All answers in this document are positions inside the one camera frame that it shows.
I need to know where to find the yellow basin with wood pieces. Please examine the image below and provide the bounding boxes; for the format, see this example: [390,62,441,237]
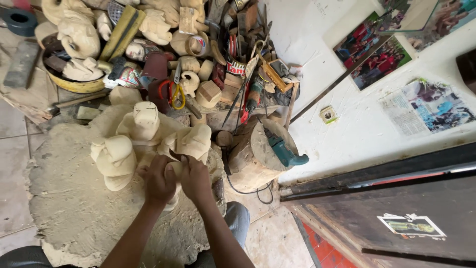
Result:
[42,36,108,94]

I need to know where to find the black tape roll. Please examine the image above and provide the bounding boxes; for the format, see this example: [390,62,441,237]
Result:
[1,8,38,37]

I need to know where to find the dark wooden door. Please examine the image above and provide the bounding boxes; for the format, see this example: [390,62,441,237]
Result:
[280,141,476,268]

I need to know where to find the framed picture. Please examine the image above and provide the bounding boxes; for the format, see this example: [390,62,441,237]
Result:
[375,0,476,52]

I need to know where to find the gold picture frame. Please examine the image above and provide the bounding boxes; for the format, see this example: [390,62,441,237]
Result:
[260,58,295,94]

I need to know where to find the person's left hand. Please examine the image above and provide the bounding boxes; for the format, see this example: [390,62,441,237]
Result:
[136,154,178,208]

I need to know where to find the newspaper clipping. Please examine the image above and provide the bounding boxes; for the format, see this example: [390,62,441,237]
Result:
[379,77,476,137]

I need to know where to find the teal electric power tool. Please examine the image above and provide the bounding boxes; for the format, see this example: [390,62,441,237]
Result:
[263,128,310,168]

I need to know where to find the black power cable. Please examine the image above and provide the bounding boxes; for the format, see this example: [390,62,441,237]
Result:
[222,147,274,205]

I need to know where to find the black cushion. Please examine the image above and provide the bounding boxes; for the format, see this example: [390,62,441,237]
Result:
[0,246,53,268]

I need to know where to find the person's grey trousers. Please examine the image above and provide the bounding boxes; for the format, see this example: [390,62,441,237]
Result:
[222,201,251,251]

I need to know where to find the red and yellow handled scissors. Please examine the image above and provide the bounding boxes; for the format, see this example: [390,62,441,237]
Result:
[158,61,186,111]

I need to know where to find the painted wooden mask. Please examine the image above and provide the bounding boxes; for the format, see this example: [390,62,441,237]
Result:
[125,39,161,62]

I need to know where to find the dark sandpaper piece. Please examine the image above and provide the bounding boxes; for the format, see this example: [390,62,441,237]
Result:
[169,149,188,163]

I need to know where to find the unpainted wooden figure carving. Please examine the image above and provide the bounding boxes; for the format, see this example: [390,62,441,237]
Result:
[116,101,161,146]
[157,124,212,213]
[90,135,137,192]

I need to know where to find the cluttered wooden workbench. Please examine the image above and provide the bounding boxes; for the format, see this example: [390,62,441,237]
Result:
[37,0,302,132]

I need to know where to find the hammer with wooden handle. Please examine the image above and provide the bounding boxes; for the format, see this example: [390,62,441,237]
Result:
[45,92,109,117]

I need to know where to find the round wooden block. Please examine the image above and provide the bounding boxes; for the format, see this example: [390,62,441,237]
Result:
[195,80,223,109]

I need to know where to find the grey stone block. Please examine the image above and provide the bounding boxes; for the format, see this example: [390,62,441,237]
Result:
[3,40,41,90]

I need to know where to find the wooden ring carving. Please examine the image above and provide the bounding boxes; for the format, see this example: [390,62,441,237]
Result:
[179,70,201,98]

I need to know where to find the person's right hand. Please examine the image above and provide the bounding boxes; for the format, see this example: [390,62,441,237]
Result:
[180,155,213,208]

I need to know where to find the long metal strip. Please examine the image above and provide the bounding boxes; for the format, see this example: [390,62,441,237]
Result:
[289,34,395,124]

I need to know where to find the group photo print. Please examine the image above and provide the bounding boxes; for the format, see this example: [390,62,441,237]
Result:
[350,36,413,91]
[333,11,392,70]

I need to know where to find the sawdust covered work mat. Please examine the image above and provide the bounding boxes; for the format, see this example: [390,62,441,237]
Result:
[25,104,228,267]

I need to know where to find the tin can with tools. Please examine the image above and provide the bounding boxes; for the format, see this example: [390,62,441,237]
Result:
[225,34,249,77]

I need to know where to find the unpainted wooden elephant carving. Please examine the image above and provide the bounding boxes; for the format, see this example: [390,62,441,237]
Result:
[57,18,101,60]

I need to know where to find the clear tape roll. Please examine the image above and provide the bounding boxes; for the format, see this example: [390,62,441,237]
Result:
[185,32,210,57]

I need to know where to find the red electric power tool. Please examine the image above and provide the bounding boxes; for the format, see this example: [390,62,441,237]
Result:
[240,79,265,124]

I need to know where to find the wooden stump block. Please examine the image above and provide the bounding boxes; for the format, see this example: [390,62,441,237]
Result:
[227,118,299,193]

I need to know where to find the white sticker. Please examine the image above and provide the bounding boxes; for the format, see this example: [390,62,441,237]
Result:
[377,212,447,241]

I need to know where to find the wall socket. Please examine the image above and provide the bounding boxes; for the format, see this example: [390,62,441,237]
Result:
[319,106,338,125]

